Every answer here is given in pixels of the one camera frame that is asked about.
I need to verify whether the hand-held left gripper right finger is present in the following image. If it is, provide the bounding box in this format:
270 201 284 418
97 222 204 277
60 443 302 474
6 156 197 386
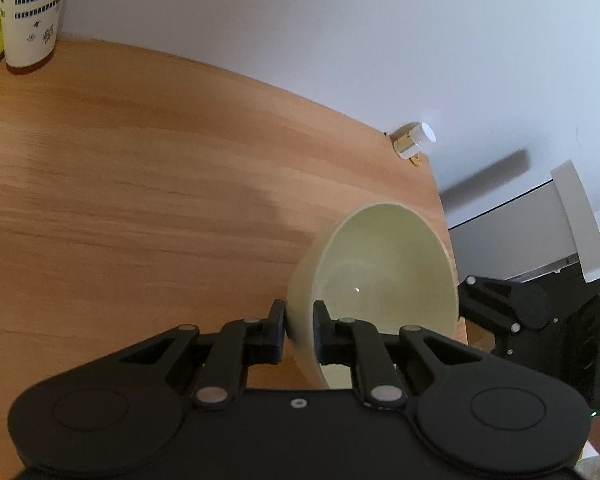
313 300 502 412

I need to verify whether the pale green bowl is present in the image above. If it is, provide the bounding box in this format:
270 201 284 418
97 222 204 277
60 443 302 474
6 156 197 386
286 202 460 391

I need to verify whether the white tumbler with red lid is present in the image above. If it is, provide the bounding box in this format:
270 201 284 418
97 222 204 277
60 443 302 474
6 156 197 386
0 0 76 74

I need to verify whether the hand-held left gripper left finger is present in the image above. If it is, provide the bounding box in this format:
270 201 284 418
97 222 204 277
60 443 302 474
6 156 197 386
109 299 287 409

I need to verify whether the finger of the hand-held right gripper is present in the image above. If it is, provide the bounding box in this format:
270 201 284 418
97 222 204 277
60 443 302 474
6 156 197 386
456 275 552 334

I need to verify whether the small white pill bottle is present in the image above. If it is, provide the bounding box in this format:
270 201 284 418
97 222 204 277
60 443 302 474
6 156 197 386
391 122 437 159

